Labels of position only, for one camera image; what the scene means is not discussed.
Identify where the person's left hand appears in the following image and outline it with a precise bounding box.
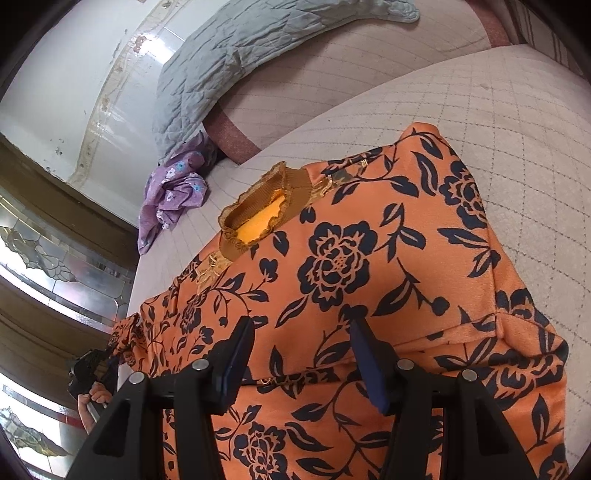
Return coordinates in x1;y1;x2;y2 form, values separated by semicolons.
77;382;112;434

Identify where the purple floral garment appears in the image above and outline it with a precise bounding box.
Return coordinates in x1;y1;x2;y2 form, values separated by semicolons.
137;131;218;255

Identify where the striped floral back cushion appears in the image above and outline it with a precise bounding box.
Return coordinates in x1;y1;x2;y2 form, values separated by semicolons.
506;0;584;77

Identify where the pink bolster cushion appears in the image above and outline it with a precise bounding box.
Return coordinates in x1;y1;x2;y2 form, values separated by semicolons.
204;0;518;164

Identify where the pink quilted mattress cover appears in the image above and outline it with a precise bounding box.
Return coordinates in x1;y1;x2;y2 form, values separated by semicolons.
129;45;590;453

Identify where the grey quilted pillow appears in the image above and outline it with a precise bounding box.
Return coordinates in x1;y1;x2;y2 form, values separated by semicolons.
152;0;420;163

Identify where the wooden stained glass door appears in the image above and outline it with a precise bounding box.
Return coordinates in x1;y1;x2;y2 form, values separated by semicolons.
1;138;138;479

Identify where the orange black floral shirt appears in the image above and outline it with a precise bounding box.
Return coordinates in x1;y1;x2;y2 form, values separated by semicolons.
111;123;568;479

